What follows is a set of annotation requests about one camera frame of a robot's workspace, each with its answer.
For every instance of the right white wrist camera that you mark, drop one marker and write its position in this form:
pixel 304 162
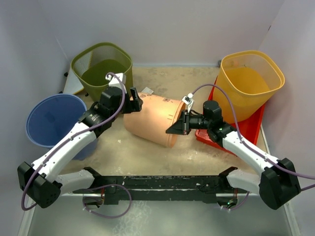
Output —
pixel 189 101

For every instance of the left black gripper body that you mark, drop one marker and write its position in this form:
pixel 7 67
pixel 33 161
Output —
pixel 125 108

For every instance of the green mesh plastic basket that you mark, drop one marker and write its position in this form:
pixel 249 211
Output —
pixel 92 65

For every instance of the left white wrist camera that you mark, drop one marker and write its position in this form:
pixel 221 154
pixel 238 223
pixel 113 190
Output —
pixel 116 80

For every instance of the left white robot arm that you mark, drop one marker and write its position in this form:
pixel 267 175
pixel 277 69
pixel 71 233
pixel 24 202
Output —
pixel 41 181

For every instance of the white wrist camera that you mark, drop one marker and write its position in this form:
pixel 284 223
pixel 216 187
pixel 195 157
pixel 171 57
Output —
pixel 116 80
pixel 189 101

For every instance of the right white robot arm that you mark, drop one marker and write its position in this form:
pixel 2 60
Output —
pixel 274 181

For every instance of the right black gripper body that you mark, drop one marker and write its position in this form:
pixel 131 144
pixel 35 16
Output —
pixel 193 122

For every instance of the red plastic tray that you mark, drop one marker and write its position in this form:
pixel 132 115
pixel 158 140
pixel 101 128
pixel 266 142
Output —
pixel 249 128

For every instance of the yellow mesh plastic basket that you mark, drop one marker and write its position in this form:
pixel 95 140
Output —
pixel 247 79

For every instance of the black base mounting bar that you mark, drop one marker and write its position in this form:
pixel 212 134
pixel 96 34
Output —
pixel 206 189

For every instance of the orange round plastic bucket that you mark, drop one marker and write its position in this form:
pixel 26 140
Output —
pixel 157 115

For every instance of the blue round plastic bucket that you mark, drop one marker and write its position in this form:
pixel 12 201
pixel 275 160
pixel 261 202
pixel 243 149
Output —
pixel 52 118

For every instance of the white yellow-edged board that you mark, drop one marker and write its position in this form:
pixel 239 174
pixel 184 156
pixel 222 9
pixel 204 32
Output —
pixel 72 84

